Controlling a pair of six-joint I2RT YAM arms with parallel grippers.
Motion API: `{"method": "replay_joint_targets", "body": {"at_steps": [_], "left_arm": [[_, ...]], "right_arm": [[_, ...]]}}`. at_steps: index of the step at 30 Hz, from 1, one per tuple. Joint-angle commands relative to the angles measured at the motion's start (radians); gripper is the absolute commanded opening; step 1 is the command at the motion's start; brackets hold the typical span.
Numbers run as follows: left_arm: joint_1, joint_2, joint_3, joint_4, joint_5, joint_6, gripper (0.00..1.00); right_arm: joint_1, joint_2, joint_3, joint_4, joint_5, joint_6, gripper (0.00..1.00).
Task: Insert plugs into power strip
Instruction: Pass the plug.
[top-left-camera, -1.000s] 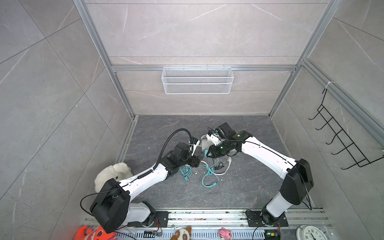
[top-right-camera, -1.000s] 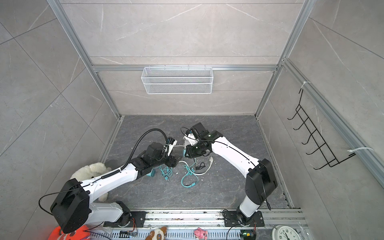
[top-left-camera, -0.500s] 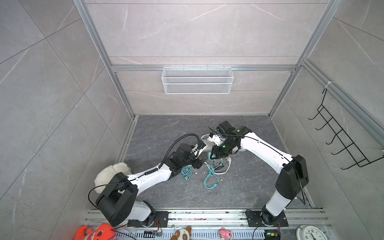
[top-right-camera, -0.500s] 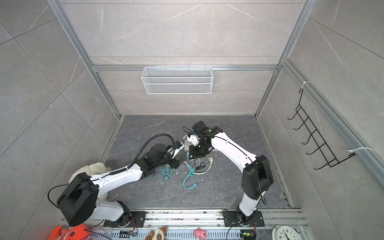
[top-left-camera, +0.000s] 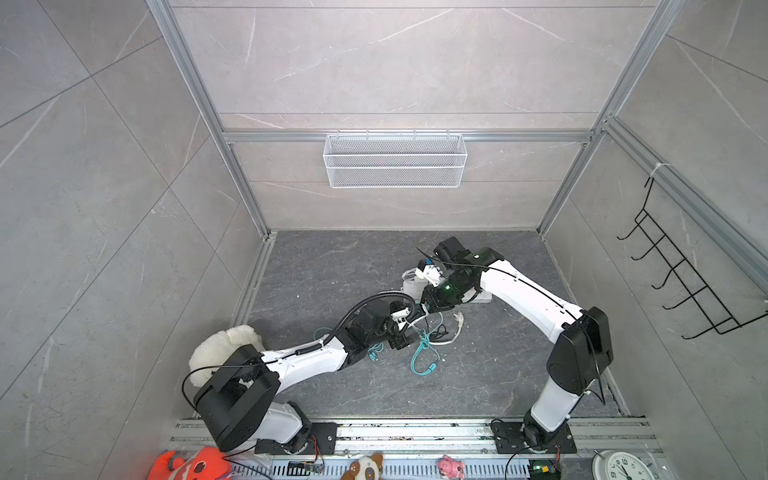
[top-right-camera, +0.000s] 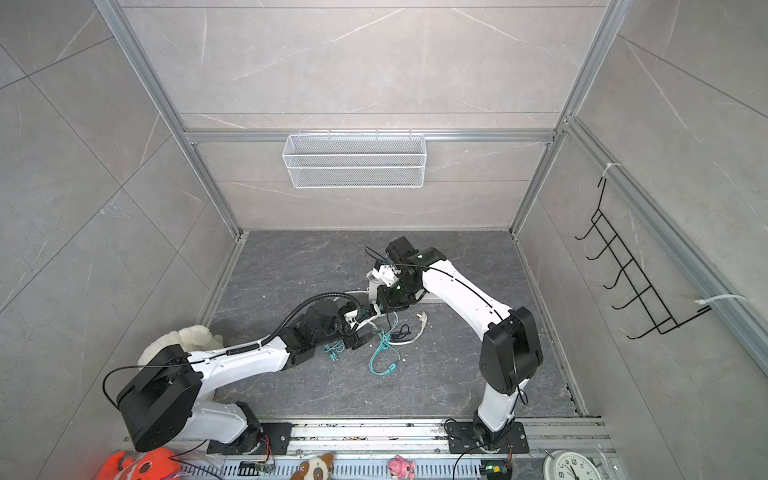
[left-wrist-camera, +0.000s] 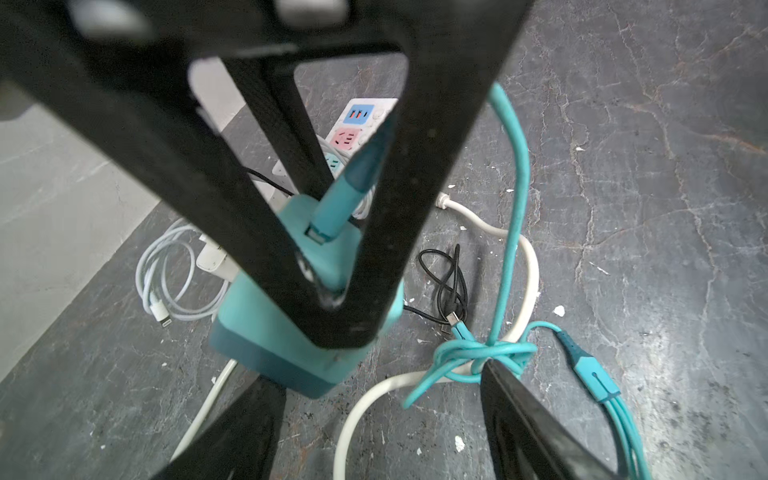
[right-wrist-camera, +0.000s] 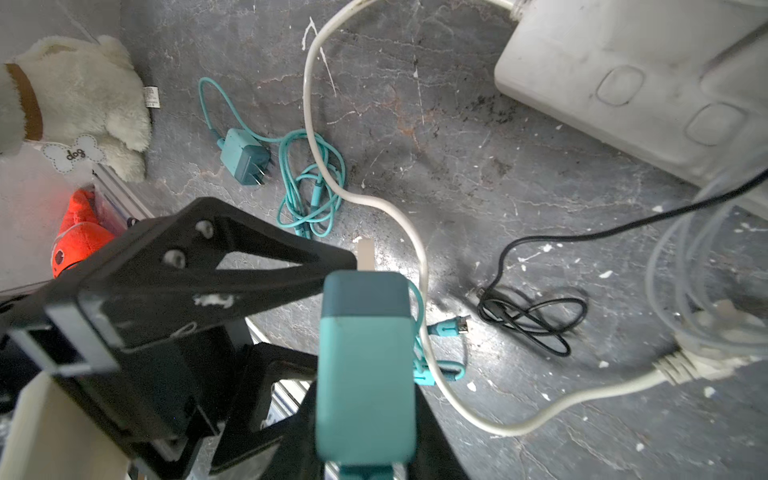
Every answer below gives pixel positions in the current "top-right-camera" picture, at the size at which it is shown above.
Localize teal charger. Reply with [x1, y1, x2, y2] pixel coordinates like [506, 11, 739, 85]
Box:
[368, 314, 402, 377]

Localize white wire mesh basket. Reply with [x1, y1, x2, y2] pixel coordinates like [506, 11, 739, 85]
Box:
[282, 133, 428, 189]

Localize brown white plush puppy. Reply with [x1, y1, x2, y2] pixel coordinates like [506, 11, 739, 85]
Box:
[290, 453, 335, 480]

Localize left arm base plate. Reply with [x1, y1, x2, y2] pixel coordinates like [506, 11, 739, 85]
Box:
[206, 422, 293, 455]

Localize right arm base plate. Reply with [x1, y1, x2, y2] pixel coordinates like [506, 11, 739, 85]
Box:
[443, 419, 530, 455]

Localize white analog clock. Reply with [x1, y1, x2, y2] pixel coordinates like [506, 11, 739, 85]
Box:
[543, 450, 603, 480]

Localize pink plush toy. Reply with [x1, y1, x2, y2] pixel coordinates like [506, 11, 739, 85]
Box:
[387, 455, 416, 480]

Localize white plush dog toy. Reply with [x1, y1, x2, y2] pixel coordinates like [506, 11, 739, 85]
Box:
[138, 325, 223, 365]

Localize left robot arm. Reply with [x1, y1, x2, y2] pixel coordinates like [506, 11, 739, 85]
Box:
[108, 292, 381, 455]

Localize red plush toy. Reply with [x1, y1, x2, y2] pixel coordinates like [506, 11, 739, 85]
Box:
[96, 447, 181, 480]

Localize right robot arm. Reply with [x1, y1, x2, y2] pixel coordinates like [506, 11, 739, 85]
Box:
[365, 237, 543, 450]

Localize white multicolour power strip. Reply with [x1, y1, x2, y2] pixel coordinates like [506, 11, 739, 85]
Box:
[344, 306, 428, 346]

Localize black wire hook rack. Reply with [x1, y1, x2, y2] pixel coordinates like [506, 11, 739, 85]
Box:
[574, 178, 712, 341]

